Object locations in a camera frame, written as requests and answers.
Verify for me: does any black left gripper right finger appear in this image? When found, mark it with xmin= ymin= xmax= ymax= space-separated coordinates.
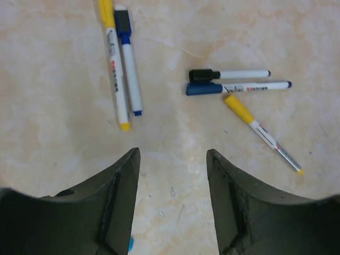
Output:
xmin=206 ymin=149 xmax=339 ymax=254

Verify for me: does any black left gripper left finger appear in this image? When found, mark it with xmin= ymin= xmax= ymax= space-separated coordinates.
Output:
xmin=1 ymin=148 xmax=140 ymax=254

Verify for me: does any light blue marker cap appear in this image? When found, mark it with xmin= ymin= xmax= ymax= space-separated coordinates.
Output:
xmin=128 ymin=236 xmax=134 ymax=252

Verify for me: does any yellow capped clear pen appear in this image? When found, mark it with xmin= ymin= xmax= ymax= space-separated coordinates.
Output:
xmin=224 ymin=95 xmax=303 ymax=174

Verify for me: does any dark blue capped marker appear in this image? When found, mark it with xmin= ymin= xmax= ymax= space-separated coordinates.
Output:
xmin=185 ymin=81 xmax=292 ymax=96

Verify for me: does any black eraser-cap white marker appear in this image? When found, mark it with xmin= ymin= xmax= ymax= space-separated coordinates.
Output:
xmin=189 ymin=69 xmax=271 ymax=83

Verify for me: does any blue eraser-cap white marker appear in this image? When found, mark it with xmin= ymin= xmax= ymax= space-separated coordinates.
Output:
xmin=114 ymin=4 xmax=143 ymax=116

